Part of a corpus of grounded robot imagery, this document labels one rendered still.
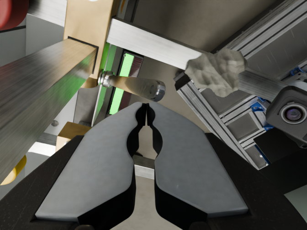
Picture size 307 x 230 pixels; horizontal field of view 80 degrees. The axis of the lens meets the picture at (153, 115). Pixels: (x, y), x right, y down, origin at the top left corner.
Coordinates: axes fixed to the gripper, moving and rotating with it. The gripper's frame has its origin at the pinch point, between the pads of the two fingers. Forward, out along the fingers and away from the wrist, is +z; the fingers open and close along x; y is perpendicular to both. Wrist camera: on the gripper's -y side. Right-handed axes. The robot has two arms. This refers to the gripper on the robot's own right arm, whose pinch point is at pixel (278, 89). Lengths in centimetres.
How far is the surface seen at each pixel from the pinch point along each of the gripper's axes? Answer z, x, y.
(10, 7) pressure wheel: -9.0, -0.3, -37.6
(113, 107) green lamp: 11.4, -19.8, -26.7
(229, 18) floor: 83, 12, 16
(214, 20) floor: 82, 9, 9
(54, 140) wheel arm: -1.4, -23.4, -35.3
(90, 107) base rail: 11.5, -21.7, -32.2
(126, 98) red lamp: 11.5, -16.4, -24.3
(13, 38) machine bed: 15, -12, -52
